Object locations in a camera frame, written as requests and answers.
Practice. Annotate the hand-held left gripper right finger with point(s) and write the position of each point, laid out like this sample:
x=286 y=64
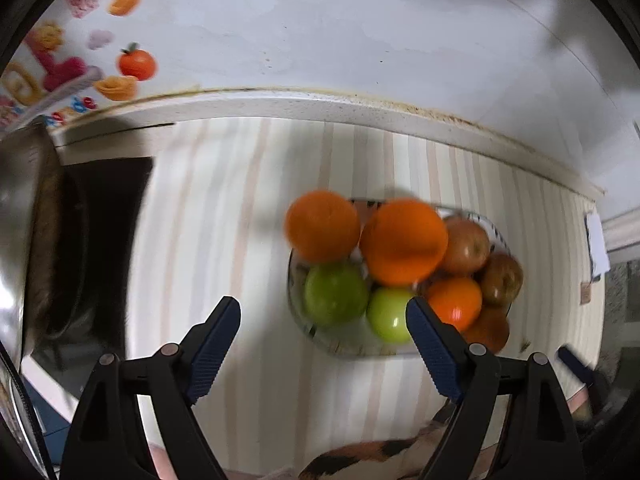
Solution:
x=435 y=355

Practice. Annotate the sun wall sticker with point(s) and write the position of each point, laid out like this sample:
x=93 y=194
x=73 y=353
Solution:
x=46 y=37

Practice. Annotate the red apple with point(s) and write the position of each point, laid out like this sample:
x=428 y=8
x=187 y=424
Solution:
x=465 y=245
x=501 y=274
x=489 y=331

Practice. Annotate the small orange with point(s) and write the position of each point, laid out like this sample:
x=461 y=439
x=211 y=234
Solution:
x=454 y=302

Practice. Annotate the white paper note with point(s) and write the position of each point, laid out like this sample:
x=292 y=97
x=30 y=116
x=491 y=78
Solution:
x=597 y=245

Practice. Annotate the glass fruit bowl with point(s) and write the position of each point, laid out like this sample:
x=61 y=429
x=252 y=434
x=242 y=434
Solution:
x=350 y=346

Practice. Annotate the steel wok lid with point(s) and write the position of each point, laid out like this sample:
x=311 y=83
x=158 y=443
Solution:
x=20 y=185

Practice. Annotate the calico cat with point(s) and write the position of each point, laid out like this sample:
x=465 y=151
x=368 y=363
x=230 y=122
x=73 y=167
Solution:
x=360 y=452

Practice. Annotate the small brown card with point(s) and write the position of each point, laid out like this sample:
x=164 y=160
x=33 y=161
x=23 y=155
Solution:
x=585 y=293

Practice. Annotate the green apple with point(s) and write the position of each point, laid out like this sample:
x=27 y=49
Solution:
x=392 y=316
x=336 y=292

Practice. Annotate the persimmon wall sticker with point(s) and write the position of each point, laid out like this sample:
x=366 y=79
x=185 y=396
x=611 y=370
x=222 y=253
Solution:
x=136 y=62

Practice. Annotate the large orange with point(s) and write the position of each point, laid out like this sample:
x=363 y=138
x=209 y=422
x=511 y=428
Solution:
x=404 y=242

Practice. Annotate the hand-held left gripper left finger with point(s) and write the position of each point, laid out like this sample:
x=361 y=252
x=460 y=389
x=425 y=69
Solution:
x=215 y=350

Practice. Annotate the gold ingot wall sticker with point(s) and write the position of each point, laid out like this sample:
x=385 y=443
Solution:
x=116 y=88

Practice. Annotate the pink cloud wall sticker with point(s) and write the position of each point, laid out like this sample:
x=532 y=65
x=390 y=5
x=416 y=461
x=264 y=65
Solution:
x=101 y=39

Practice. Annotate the medium orange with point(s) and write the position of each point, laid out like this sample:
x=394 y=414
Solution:
x=322 y=227

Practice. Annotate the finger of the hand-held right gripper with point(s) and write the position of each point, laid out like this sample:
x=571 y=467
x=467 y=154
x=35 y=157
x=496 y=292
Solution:
x=575 y=365

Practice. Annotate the striped tablecloth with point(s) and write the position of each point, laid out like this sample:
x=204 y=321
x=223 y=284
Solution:
x=225 y=210

